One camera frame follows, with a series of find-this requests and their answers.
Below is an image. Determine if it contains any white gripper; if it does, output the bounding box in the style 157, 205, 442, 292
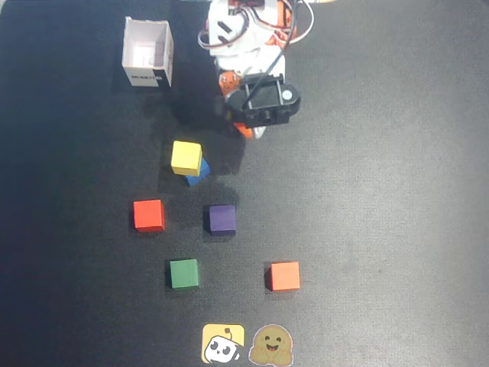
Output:
213, 51, 287, 140

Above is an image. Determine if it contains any yellow wooden cube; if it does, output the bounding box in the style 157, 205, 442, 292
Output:
170, 140, 204, 177

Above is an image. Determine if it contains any blue wooden cube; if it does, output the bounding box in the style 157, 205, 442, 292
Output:
183, 157, 212, 187

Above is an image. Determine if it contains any purple wooden cube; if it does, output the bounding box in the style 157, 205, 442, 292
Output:
203, 203, 238, 237

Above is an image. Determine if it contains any red wooden cube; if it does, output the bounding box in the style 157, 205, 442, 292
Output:
132, 199, 167, 233

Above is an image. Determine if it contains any orange wooden cube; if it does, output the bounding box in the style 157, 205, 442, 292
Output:
264, 261, 302, 293

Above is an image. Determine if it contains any green wooden cube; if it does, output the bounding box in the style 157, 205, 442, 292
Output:
168, 258, 200, 290

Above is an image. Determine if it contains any white cardboard box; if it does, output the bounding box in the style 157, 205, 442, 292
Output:
121, 16, 175, 93

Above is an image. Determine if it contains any black fabric mat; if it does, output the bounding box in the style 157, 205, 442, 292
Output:
0, 0, 489, 367

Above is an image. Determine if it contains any yellow robot logo sticker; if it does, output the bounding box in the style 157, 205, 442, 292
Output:
201, 323, 246, 365

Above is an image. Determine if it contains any hugging face emoji sticker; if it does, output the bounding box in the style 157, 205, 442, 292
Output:
248, 323, 295, 367

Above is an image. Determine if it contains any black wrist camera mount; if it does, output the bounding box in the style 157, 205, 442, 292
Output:
222, 73, 303, 129

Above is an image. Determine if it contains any black cable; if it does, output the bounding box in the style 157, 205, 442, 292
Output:
244, 0, 302, 111

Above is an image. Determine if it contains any white cable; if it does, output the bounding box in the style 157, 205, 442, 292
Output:
267, 0, 316, 49
197, 6, 261, 50

